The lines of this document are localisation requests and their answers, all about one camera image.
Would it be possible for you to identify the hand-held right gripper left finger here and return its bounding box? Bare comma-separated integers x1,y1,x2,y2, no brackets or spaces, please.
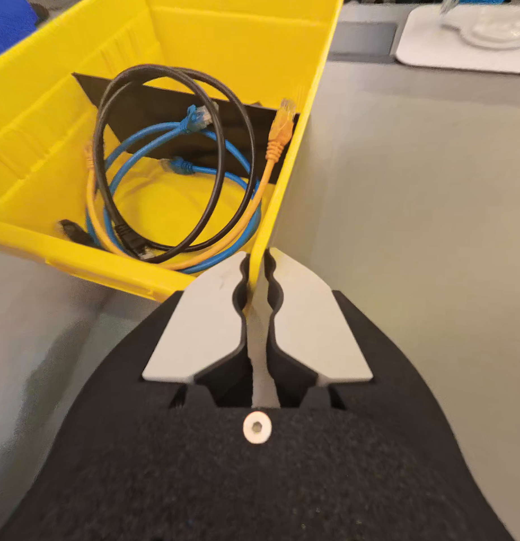
141,251,250,384

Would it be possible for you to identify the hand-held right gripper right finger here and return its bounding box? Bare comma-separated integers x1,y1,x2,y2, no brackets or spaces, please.
264,247,375,387

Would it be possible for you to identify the black ethernet cable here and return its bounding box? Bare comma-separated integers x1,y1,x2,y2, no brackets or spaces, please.
57,63,257,264

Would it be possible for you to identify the orange ethernet cable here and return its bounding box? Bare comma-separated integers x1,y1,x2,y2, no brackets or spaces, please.
83,98,297,272

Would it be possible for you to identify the blue ethernet cable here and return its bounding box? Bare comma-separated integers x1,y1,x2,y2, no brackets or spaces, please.
86,104,263,275

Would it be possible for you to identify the yellow storage bin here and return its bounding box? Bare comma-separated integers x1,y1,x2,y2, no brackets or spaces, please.
0,0,345,303

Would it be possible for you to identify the dark bin divider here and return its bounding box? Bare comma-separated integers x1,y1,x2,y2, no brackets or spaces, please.
72,72,301,185

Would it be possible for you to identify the white stand base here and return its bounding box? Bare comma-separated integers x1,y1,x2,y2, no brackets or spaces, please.
395,0,520,77

